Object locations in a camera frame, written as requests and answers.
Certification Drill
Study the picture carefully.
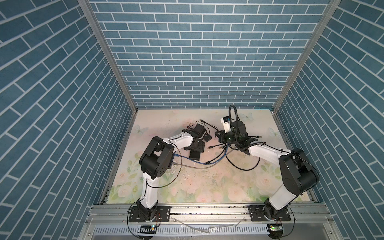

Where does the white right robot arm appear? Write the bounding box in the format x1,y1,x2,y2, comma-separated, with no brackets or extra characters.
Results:
215,116,320,215

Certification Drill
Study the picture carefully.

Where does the thick black looped cable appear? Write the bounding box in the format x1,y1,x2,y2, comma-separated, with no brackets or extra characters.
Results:
224,154,262,172

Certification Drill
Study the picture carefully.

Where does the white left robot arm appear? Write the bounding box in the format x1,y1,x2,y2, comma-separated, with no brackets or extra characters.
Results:
138,124,212,210

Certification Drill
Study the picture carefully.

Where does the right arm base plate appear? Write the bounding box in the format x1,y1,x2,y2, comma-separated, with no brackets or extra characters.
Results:
247,205,291,222

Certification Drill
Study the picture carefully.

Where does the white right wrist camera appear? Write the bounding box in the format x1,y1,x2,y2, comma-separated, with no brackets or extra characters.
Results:
221,116,232,133

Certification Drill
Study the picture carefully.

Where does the blue ethernet cable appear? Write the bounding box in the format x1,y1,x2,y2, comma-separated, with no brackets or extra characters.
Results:
174,143,232,166

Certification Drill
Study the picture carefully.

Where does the aluminium front rail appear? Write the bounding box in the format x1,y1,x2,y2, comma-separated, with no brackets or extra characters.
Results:
86,202,333,226

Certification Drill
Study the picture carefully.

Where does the black network switch centre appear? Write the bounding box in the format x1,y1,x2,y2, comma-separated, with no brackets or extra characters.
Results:
189,150,202,161

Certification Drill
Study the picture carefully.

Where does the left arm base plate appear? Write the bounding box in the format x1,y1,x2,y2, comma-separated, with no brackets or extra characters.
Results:
129,205,171,223

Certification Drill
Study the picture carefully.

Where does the black power adapter right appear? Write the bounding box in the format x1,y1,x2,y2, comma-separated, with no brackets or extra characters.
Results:
203,135,212,143

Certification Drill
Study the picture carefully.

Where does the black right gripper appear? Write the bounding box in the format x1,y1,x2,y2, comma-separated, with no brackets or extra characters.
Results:
214,129,240,146

